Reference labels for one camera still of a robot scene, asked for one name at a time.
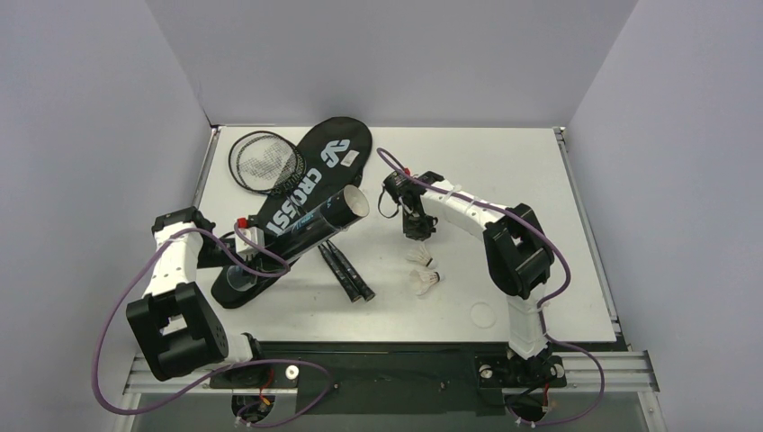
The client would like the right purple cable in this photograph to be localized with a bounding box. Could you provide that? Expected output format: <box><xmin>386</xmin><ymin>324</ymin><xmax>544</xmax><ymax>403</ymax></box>
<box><xmin>375</xmin><ymin>146</ymin><xmax>606</xmax><ymax>428</ymax></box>

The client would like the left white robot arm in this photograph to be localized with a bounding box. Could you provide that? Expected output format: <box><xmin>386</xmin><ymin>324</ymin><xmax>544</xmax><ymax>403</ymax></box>
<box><xmin>126</xmin><ymin>206</ymin><xmax>269</xmax><ymax>387</ymax></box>

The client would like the black badminton racket upper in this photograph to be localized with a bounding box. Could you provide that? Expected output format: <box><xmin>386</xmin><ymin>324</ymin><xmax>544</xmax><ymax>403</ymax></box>
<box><xmin>229</xmin><ymin>131</ymin><xmax>370</xmax><ymax>266</ymax></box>

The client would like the black Crossway racket bag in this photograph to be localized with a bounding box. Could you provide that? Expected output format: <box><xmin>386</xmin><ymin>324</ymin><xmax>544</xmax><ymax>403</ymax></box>
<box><xmin>228</xmin><ymin>117</ymin><xmax>373</xmax><ymax>272</ymax></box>

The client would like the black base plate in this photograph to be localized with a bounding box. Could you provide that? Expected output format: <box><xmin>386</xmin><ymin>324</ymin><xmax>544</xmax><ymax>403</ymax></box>
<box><xmin>211</xmin><ymin>342</ymin><xmax>567</xmax><ymax>416</ymax></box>

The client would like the black badminton racket lower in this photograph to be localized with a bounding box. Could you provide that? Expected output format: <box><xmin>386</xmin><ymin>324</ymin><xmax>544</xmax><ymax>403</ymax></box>
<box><xmin>229</xmin><ymin>130</ymin><xmax>375</xmax><ymax>302</ymax></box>

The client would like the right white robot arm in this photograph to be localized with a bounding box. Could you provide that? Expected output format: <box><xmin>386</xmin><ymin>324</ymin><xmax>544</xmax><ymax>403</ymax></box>
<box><xmin>382</xmin><ymin>171</ymin><xmax>560</xmax><ymax>386</ymax></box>

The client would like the black badminton racket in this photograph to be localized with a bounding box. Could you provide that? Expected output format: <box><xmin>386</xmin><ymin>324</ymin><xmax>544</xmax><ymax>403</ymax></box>
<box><xmin>229</xmin><ymin>130</ymin><xmax>375</xmax><ymax>302</ymax></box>
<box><xmin>229</xmin><ymin>131</ymin><xmax>370</xmax><ymax>266</ymax></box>

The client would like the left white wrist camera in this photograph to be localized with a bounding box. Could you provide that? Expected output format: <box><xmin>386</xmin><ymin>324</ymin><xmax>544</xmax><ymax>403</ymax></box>
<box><xmin>233</xmin><ymin>218</ymin><xmax>264</xmax><ymax>259</ymax></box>

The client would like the aluminium frame rail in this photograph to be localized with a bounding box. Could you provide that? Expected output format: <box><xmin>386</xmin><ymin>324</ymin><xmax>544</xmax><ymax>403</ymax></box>
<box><xmin>123</xmin><ymin>351</ymin><xmax>660</xmax><ymax>394</ymax></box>

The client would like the white shuttlecock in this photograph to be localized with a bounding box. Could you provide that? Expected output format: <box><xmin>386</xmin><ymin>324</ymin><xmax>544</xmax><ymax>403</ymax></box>
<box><xmin>409</xmin><ymin>269</ymin><xmax>444</xmax><ymax>296</ymax></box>
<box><xmin>406</xmin><ymin>242</ymin><xmax>437</xmax><ymax>269</ymax></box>

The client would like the black shuttlecock tube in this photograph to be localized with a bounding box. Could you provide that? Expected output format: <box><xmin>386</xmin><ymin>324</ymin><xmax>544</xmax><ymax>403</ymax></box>
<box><xmin>212</xmin><ymin>184</ymin><xmax>370</xmax><ymax>302</ymax></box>

